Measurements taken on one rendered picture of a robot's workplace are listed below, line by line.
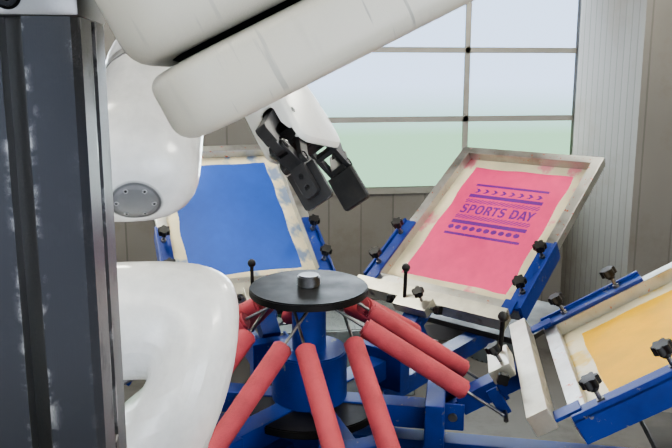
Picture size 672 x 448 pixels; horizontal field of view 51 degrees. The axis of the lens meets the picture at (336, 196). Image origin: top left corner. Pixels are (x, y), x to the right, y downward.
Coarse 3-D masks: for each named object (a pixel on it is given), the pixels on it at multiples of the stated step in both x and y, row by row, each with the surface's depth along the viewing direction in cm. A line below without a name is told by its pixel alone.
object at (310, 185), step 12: (288, 144) 65; (276, 156) 66; (288, 156) 66; (288, 168) 66; (300, 168) 66; (312, 168) 66; (300, 180) 66; (312, 180) 66; (324, 180) 66; (300, 192) 67; (312, 192) 66; (324, 192) 66; (312, 204) 66
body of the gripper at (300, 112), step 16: (288, 96) 69; (304, 96) 72; (256, 112) 69; (288, 112) 68; (304, 112) 70; (320, 112) 74; (288, 128) 69; (304, 128) 68; (320, 128) 71; (320, 144) 71; (336, 144) 74; (272, 160) 69
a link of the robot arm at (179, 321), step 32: (128, 288) 48; (160, 288) 48; (192, 288) 49; (224, 288) 50; (128, 320) 47; (160, 320) 47; (192, 320) 47; (224, 320) 48; (128, 352) 47; (160, 352) 47; (192, 352) 46; (224, 352) 47; (160, 384) 46; (192, 384) 46; (224, 384) 48; (128, 416) 47; (160, 416) 45; (192, 416) 46
